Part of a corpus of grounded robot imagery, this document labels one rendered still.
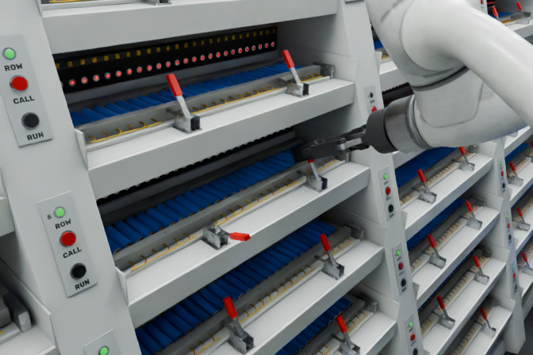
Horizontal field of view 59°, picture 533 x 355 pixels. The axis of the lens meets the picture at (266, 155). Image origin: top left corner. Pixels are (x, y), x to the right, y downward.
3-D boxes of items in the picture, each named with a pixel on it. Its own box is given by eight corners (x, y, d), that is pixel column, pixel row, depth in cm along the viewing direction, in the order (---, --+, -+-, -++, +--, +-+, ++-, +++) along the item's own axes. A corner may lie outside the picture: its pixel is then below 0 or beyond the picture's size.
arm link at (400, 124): (450, 139, 77) (418, 146, 81) (432, 85, 76) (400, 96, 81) (424, 155, 71) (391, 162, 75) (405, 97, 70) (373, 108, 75)
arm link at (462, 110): (454, 124, 78) (416, 59, 74) (557, 100, 67) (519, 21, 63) (435, 166, 72) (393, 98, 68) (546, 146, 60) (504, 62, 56)
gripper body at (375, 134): (392, 156, 75) (347, 166, 82) (416, 142, 81) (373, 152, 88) (377, 112, 75) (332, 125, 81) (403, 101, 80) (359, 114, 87)
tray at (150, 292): (368, 185, 105) (373, 146, 101) (130, 332, 64) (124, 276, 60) (298, 158, 118) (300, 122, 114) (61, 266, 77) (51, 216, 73)
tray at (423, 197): (490, 169, 156) (500, 131, 151) (401, 246, 115) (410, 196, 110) (432, 151, 169) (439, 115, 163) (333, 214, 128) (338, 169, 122)
